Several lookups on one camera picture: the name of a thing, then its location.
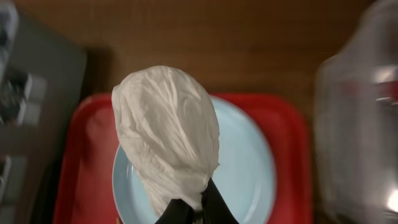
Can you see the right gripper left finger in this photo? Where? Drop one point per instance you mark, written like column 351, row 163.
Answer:
column 177, row 212

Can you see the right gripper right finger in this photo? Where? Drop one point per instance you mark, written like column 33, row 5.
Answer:
column 215, row 210

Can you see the light blue plate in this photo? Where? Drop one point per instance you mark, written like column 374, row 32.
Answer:
column 245, row 177

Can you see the white napkin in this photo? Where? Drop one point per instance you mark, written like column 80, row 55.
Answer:
column 167, row 126

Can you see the grey dishwasher rack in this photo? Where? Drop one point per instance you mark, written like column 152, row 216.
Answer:
column 41, row 79

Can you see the red plastic tray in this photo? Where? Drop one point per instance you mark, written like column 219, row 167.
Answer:
column 85, row 192

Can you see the clear plastic bin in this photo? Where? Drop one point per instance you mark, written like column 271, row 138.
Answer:
column 356, row 122

